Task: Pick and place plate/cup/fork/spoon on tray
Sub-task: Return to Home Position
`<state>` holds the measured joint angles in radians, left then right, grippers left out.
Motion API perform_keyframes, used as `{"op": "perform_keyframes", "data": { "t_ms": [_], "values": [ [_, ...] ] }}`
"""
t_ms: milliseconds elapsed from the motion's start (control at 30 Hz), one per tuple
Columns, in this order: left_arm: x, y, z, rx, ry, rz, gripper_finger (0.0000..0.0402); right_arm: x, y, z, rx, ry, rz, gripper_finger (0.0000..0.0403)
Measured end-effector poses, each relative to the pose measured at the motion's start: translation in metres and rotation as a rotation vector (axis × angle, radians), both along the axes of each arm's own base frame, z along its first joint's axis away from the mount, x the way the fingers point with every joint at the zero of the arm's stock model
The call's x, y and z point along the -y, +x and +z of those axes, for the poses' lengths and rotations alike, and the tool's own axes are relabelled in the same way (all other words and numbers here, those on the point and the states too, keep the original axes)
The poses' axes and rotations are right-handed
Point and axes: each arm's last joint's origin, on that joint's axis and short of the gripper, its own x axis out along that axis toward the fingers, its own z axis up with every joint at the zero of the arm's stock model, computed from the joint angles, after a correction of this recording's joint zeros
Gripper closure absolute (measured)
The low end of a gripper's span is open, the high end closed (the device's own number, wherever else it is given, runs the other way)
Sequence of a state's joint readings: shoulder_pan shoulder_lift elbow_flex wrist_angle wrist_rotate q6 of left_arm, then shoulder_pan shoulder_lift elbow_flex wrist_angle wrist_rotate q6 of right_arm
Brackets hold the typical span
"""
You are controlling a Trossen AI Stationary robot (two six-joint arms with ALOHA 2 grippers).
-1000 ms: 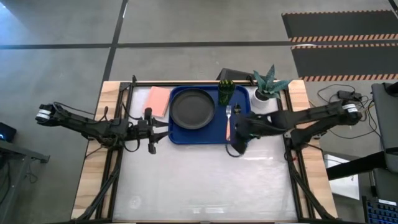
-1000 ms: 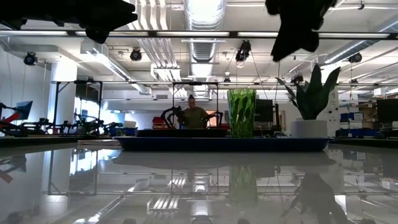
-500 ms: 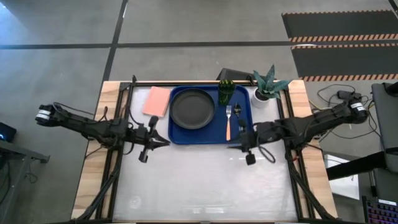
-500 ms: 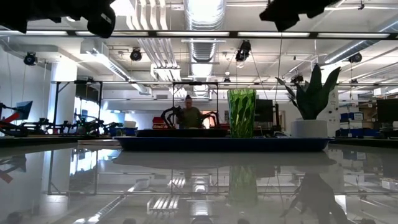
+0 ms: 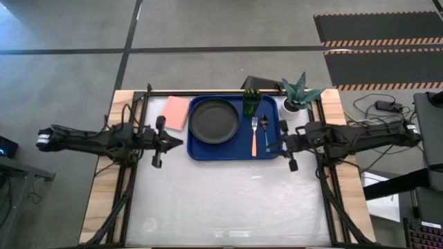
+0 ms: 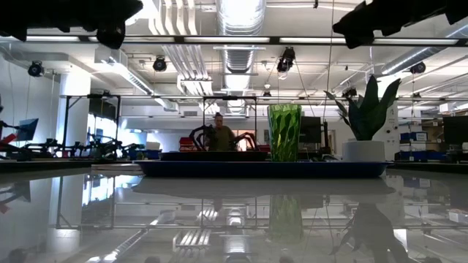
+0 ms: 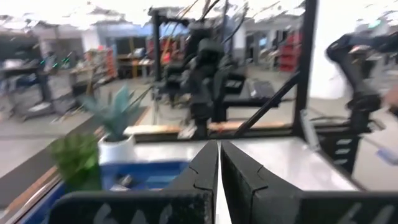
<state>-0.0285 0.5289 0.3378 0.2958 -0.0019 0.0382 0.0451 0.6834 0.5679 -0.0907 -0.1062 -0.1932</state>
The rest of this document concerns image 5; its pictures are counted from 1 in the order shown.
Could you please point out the white plant pot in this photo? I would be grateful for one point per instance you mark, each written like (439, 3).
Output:
(288, 113)

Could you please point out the black box behind table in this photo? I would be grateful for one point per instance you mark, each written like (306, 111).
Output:
(259, 83)

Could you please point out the green spiky plant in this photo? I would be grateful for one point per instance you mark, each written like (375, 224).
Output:
(299, 93)

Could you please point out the grey metal desk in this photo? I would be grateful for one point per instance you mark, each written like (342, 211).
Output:
(20, 173)

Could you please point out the dark device with blue light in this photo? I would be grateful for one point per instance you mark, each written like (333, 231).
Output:
(7, 147)

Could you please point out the white box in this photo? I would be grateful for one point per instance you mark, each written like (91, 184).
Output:
(380, 204)

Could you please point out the white table mat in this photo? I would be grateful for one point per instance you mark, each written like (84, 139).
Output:
(225, 200)

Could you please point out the blue plastic tray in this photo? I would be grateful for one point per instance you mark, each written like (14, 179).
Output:
(228, 151)

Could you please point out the black aluminium table frame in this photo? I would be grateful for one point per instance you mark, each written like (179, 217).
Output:
(325, 193)

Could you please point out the grey side desk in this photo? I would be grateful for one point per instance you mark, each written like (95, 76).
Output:
(431, 145)

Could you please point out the pink notepad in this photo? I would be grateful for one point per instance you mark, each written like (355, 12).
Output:
(176, 112)

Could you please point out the black hazard striped floor mat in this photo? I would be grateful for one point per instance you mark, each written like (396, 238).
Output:
(377, 26)
(384, 67)

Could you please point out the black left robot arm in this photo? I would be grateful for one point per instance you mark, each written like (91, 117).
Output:
(100, 140)

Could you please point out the dark grey round plate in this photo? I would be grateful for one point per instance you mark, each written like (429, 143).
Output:
(214, 121)

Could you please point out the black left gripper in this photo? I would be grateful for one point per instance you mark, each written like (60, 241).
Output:
(152, 138)

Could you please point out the backlit keyboard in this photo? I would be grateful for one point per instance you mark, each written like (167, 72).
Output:
(424, 237)

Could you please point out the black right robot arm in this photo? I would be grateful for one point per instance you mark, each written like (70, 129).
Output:
(356, 136)

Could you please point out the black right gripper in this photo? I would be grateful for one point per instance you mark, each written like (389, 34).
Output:
(296, 142)

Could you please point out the black power adapter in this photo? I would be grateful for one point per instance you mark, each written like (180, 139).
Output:
(387, 105)

